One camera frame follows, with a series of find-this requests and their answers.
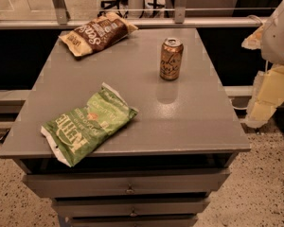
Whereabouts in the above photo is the brown chip bag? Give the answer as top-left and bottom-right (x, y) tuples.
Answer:
(60, 12), (138, 57)

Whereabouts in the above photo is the grey drawer cabinet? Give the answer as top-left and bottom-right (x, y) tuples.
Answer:
(0, 28), (249, 227)

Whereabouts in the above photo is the middle grey drawer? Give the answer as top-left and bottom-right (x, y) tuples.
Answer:
(53, 197), (209, 218)

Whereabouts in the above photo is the bottom grey drawer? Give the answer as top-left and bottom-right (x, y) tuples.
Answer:
(69, 215), (198, 227)

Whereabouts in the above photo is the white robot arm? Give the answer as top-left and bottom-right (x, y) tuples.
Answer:
(241, 0), (284, 128)

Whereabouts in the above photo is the orange soda can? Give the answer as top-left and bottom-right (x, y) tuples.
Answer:
(160, 37), (184, 80)

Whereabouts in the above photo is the grey drawer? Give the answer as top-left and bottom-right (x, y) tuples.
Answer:
(69, 215), (198, 227)
(53, 197), (209, 218)
(23, 168), (230, 198)

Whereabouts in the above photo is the green chip bag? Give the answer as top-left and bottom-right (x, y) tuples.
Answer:
(41, 83), (138, 167)

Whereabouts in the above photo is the top grey drawer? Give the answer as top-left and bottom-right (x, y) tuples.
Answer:
(23, 168), (230, 198)

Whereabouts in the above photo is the metal railing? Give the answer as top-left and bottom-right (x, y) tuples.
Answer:
(0, 0), (277, 30)

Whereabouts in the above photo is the black office chair base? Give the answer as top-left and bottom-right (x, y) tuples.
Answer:
(97, 0), (129, 19)

